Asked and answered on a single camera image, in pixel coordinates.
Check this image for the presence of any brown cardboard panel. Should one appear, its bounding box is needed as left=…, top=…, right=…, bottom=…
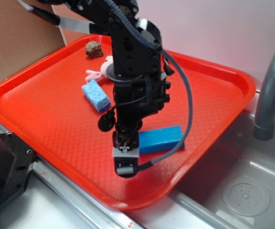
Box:
left=0, top=0, right=86, bottom=82

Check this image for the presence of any grey faucet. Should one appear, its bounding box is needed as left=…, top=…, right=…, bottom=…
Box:
left=253, top=54, right=275, bottom=141

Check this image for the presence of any brown rock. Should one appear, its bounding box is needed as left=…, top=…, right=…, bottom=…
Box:
left=85, top=41, right=104, bottom=58

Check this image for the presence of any grey plastic sink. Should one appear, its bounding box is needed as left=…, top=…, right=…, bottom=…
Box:
left=128, top=99, right=275, bottom=229

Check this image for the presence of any red plastic tray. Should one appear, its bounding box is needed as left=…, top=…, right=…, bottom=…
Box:
left=0, top=35, right=256, bottom=211

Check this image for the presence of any light blue sponge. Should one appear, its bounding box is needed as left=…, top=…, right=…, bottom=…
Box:
left=81, top=80, right=111, bottom=112

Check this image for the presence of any pink plush toy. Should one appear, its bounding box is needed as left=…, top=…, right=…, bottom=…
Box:
left=85, top=56, right=113, bottom=83

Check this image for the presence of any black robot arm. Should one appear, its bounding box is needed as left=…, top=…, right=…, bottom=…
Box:
left=20, top=0, right=173, bottom=134

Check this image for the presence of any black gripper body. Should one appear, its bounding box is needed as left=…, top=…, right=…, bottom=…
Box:
left=98, top=73, right=170, bottom=134

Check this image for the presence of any grey braided cable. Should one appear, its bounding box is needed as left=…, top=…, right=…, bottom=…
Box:
left=106, top=0, right=194, bottom=171

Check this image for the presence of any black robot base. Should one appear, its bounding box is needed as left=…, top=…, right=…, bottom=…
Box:
left=0, top=132, right=34, bottom=210

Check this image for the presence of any blue rectangular block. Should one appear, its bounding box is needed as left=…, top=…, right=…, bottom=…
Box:
left=139, top=125, right=183, bottom=155

